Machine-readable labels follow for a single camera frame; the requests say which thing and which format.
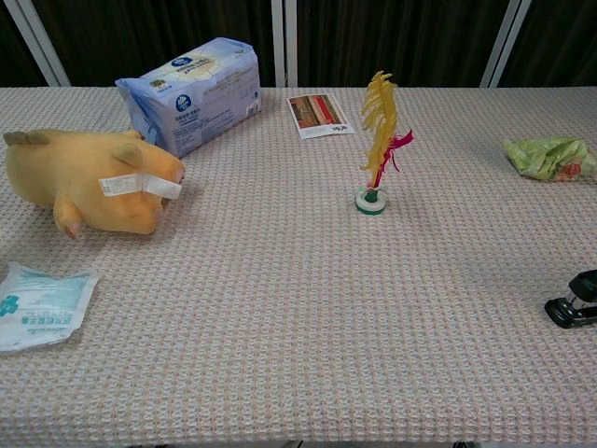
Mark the green snack bag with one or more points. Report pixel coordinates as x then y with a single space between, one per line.
541 156

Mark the yellow feather shuttlecock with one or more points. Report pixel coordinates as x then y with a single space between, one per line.
370 203

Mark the beige waffle weave tablecloth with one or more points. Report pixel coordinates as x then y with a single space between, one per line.
280 303

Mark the striped picture postcard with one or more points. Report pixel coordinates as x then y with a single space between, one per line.
317 114

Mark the blue tissue paper pack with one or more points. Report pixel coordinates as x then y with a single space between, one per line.
205 93

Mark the orange plush animal toy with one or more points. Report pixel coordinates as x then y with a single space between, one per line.
93 186

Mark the black pleated curtain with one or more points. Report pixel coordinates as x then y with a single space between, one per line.
396 37
163 28
14 56
559 42

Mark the white teal mask packet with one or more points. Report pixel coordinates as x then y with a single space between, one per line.
42 308

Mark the black stapler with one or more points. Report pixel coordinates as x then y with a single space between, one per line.
573 310

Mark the white metal frame post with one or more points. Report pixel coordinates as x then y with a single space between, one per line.
499 60
278 46
46 60

